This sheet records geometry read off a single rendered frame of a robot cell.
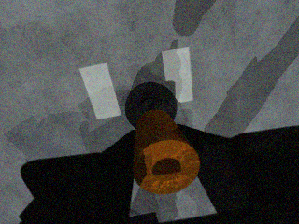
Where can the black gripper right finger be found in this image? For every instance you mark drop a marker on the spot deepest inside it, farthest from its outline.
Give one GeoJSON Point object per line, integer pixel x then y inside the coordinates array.
{"type": "Point", "coordinates": [224, 162]}

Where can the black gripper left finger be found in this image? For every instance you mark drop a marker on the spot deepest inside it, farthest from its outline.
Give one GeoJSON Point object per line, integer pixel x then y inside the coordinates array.
{"type": "Point", "coordinates": [109, 172]}

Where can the orange knob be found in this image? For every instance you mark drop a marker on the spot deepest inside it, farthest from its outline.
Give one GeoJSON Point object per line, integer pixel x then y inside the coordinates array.
{"type": "Point", "coordinates": [164, 162]}

